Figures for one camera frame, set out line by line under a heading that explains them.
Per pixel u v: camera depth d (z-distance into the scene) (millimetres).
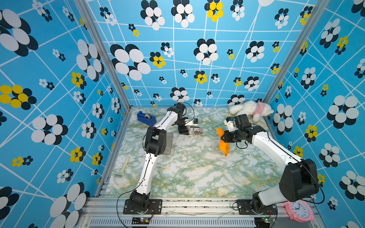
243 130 642
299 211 694
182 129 946
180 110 825
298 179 418
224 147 818
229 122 788
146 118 1050
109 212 751
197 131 1017
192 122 935
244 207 728
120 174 848
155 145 661
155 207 737
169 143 953
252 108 1056
